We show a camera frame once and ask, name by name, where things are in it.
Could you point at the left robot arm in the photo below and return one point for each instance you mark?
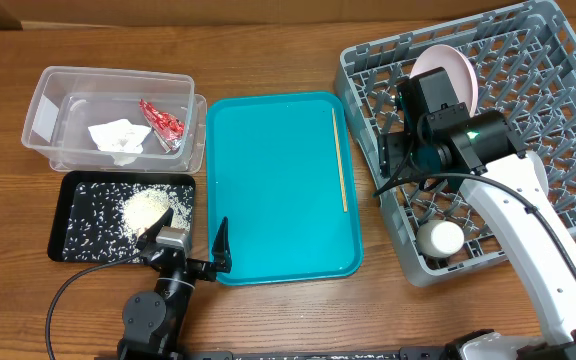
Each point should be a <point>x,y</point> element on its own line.
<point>153,319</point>

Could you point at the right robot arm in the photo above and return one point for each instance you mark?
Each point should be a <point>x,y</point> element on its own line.
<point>483,158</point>

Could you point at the white cup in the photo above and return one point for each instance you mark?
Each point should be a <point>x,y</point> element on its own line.
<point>440,238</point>

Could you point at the grey plastic dishwasher rack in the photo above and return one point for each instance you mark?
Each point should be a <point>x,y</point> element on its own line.
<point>524,58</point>

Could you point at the wooden chopstick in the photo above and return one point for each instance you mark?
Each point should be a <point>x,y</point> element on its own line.
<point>339,161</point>

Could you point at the grey bowl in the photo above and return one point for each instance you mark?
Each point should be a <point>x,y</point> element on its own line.
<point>539,169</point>

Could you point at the white round plate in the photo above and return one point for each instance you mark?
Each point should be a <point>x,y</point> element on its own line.
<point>459,70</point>

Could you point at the teal plastic serving tray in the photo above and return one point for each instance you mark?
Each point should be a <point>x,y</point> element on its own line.
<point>272,170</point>

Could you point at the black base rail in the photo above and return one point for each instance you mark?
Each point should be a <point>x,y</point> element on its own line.
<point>404,353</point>

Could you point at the white napkin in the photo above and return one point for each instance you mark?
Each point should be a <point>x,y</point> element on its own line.
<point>122,138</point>

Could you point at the clear plastic waste bin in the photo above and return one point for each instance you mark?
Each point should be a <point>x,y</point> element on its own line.
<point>68,100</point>

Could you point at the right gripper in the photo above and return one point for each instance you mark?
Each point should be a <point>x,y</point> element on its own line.
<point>393,151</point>

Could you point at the red snack wrapper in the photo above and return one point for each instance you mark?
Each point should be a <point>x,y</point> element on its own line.
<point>167,127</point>

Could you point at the rice leftovers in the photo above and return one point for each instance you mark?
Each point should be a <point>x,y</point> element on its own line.
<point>106,219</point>

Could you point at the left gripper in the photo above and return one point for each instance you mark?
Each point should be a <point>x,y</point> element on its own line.
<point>221,254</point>

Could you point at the black rectangular tray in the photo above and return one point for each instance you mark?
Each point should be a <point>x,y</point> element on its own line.
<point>72,179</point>

